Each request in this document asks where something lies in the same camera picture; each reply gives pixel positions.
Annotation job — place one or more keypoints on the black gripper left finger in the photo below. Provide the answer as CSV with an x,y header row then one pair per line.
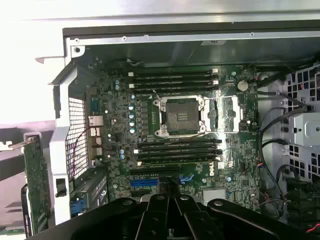
x,y
155,220

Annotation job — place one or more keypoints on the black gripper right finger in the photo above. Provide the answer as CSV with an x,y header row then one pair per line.
x,y
195,220

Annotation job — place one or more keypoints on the short black expansion slot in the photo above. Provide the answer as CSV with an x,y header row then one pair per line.
x,y
140,192

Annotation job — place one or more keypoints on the silver chipset heatsink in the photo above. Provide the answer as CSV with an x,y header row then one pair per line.
x,y
214,195

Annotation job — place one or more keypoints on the blue expansion slot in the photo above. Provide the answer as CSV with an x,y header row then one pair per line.
x,y
145,183

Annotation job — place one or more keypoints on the long black expansion slot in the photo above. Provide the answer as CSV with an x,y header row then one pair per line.
x,y
155,172

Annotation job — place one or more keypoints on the black RAM slot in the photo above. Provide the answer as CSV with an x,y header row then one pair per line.
x,y
177,158
177,152
172,84
172,72
172,90
177,147
172,78
177,141

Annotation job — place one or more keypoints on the green motherboard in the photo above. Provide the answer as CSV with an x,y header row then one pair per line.
x,y
225,155

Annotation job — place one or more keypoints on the blue plastic card clip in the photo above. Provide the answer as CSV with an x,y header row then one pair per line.
x,y
77,207

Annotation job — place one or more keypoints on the CPU socket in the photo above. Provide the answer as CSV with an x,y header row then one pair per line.
x,y
182,115

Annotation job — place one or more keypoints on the metal socket cover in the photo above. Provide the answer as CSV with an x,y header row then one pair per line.
x,y
235,112

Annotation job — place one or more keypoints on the metal rear port block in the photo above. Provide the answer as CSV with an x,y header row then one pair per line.
x,y
95,120

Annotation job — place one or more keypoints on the thin locking lever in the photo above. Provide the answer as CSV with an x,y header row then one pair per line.
x,y
155,94

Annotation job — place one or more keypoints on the coin cell battery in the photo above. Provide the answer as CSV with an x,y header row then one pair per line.
x,y
242,85

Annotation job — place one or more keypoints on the perforated silver disk bay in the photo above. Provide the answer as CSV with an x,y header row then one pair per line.
x,y
307,130

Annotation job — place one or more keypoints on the bare green RAM stick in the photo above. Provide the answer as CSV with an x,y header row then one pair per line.
x,y
10,232

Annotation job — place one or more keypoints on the black open PC case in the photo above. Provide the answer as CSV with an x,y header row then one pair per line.
x,y
150,37

